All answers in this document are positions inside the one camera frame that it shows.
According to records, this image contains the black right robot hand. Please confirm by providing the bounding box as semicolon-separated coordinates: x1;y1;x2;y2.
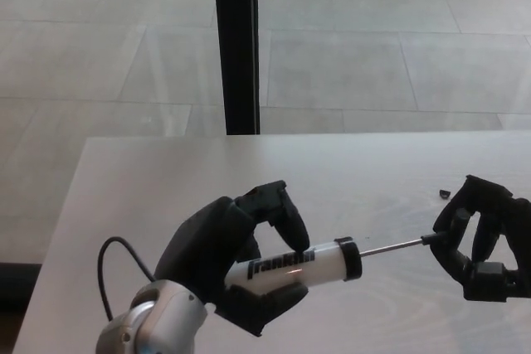
429;174;531;303

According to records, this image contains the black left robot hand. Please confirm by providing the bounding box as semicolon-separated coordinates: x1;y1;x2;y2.
153;180;310;337

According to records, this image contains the white Franklin hand air pump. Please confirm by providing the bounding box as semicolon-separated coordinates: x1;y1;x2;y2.
223;232;447;291

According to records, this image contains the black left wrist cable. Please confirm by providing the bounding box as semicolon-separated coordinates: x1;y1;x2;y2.
97;236;157;322

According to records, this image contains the black window frame post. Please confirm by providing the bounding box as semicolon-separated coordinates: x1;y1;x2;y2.
211;0;261;136

